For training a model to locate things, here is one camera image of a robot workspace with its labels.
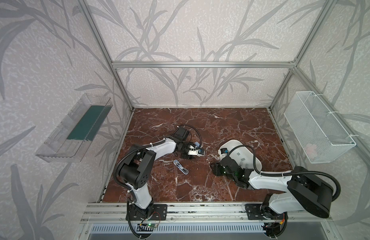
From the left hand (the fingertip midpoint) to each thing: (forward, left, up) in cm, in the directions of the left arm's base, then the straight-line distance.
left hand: (196, 146), depth 93 cm
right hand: (-9, -10, -1) cm, 13 cm away
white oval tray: (-3, -31, -3) cm, 31 cm away
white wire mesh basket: (-11, -53, +30) cm, 62 cm away
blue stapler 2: (-9, +1, +11) cm, 14 cm away
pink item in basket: (-10, -57, +17) cm, 60 cm away
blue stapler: (-12, +9, -4) cm, 16 cm away
